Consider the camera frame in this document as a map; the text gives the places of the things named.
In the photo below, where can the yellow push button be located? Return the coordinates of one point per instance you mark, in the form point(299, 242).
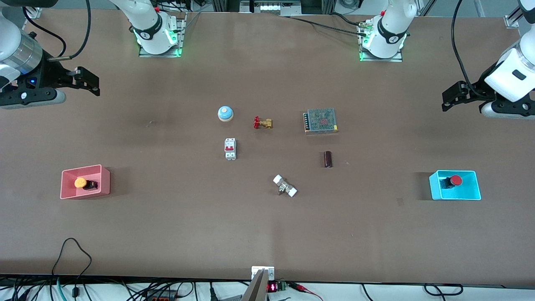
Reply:
point(80, 182)

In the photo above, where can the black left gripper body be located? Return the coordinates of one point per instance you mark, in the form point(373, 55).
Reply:
point(479, 88)

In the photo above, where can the pink plastic bin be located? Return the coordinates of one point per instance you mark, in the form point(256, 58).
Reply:
point(104, 182)

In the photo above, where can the white metal bracket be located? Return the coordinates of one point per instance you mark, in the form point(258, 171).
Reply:
point(256, 271)

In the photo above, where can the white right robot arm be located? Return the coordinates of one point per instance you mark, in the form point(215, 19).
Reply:
point(146, 21)

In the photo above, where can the dark brown cylindrical capacitor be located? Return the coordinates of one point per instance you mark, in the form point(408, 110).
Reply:
point(328, 159)

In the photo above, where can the cyan plastic bin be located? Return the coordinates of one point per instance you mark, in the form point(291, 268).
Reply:
point(468, 190)

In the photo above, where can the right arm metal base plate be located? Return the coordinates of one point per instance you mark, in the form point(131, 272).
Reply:
point(180, 29)

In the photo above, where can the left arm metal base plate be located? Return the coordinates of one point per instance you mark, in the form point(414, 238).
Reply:
point(399, 57)

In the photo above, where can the grey metal bar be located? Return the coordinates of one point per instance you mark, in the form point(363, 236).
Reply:
point(257, 288)

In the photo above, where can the red push button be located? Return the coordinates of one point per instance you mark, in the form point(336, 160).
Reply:
point(455, 180)

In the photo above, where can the silver valve white caps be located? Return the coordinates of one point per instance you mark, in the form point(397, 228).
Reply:
point(285, 186)

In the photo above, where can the red LED display module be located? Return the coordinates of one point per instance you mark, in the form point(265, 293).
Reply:
point(273, 287)

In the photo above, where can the aluminium frame profile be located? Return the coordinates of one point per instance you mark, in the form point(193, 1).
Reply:
point(513, 19)

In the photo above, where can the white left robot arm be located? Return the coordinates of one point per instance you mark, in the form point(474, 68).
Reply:
point(388, 25)

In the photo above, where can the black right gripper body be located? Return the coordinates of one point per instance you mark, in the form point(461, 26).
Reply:
point(51, 76)

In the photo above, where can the blue call bell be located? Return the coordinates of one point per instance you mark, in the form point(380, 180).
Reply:
point(225, 113)

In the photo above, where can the metal mesh power supply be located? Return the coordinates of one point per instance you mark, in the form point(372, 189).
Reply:
point(322, 120)

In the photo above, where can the white circuit breaker red switch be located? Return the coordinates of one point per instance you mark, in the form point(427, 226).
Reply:
point(230, 149)

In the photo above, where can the red clip lead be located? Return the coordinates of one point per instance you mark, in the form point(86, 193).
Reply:
point(305, 289)

